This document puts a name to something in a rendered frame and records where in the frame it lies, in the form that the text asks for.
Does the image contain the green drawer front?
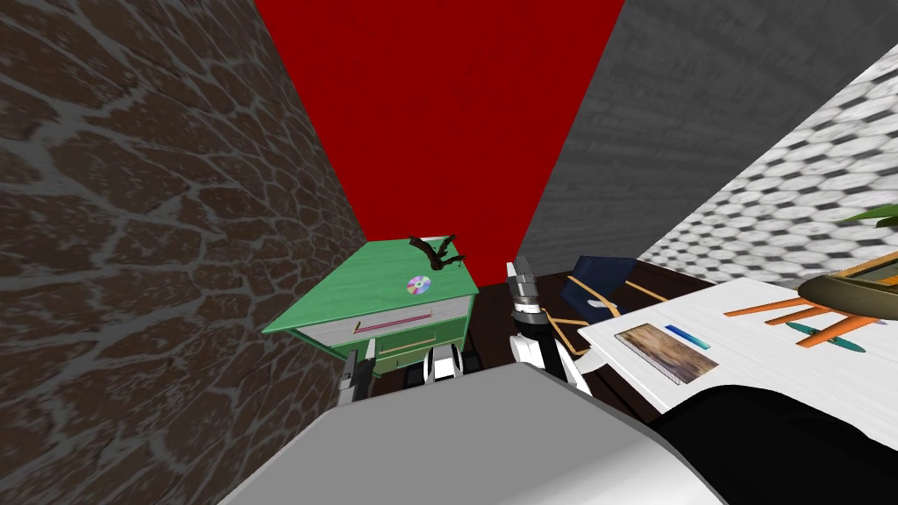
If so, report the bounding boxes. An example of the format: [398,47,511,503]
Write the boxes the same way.
[374,315,471,379]

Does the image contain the blue pen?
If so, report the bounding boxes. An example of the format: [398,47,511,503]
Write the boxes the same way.
[662,323,713,352]

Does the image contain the olive round pot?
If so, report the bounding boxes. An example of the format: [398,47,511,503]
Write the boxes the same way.
[796,255,898,318]

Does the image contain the pink bar drawer handle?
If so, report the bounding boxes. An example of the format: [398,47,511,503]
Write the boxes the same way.
[353,310,434,336]

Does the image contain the teal flat strip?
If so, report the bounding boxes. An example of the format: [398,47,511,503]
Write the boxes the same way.
[784,320,868,354]

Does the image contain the navy chair with wooden frame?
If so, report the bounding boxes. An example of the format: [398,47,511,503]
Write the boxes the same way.
[543,255,671,356]

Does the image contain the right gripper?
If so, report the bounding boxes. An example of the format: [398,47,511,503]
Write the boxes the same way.
[504,255,541,314]

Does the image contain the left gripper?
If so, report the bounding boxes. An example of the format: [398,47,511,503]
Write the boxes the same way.
[338,339,377,406]

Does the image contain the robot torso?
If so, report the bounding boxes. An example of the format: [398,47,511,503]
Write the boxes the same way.
[217,343,731,505]

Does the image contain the white table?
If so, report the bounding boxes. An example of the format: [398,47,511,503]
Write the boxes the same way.
[577,276,898,452]

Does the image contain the green plant leaf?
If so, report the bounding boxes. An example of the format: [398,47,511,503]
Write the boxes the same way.
[833,203,898,230]

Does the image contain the brown branch figure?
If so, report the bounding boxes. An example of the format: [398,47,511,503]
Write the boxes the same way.
[408,234,468,274]

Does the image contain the green bedside cabinet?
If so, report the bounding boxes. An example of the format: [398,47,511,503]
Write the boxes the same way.
[260,236,481,381]

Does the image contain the tan bar drawer handle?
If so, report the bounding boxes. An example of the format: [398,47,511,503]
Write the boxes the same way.
[378,337,438,355]

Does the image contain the pale grey drawer front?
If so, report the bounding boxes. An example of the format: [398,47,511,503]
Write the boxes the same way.
[306,294,476,353]

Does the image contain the brown picture book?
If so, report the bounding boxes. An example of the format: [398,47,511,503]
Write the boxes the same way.
[613,322,721,388]

